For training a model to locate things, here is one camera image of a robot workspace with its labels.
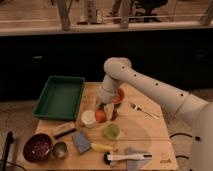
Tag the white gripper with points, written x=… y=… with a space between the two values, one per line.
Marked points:
x=106 y=96

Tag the red apple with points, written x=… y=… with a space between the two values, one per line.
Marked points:
x=100 y=116

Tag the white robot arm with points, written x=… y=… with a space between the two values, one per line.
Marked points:
x=195 y=111

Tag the white paper cup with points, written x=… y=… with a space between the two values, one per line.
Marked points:
x=88 y=118

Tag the green plastic cup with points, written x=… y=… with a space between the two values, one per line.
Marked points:
x=111 y=131

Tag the small metal cup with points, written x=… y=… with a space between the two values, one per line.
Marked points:
x=60 y=150

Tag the dark grape bunch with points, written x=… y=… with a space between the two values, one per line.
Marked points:
x=115 y=112

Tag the orange bowl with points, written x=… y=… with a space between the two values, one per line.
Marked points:
x=120 y=96

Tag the yellow banana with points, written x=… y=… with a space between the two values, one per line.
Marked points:
x=102 y=147

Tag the blue sponge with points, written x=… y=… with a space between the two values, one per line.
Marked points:
x=81 y=142

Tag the green plastic tray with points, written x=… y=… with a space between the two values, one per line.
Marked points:
x=60 y=98

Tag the wooden block eraser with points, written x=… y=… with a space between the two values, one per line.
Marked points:
x=63 y=129

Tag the grey cloth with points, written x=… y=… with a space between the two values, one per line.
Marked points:
x=135 y=165

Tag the dark red bowl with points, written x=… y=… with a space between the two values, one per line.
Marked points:
x=37 y=148

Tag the black pole stand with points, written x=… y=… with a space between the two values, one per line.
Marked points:
x=8 y=142

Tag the black office chair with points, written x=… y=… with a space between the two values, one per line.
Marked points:
x=144 y=9

